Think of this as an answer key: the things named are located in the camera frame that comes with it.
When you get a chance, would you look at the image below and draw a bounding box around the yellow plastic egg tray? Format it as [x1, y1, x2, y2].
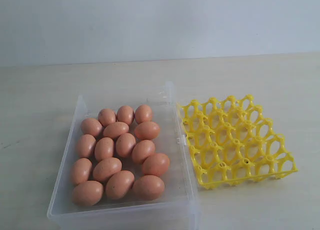
[177, 95, 298, 189]

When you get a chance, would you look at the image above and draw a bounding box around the clear plastic bin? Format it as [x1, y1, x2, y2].
[47, 82, 199, 229]

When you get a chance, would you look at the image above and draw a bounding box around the brown egg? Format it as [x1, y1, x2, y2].
[132, 175, 165, 200]
[134, 104, 153, 124]
[103, 122, 129, 139]
[105, 170, 135, 200]
[116, 105, 135, 125]
[75, 134, 97, 158]
[98, 108, 117, 127]
[115, 133, 136, 158]
[142, 153, 170, 176]
[70, 158, 93, 185]
[71, 180, 104, 206]
[134, 121, 160, 140]
[131, 140, 156, 164]
[92, 157, 122, 182]
[94, 137, 115, 162]
[80, 118, 103, 137]

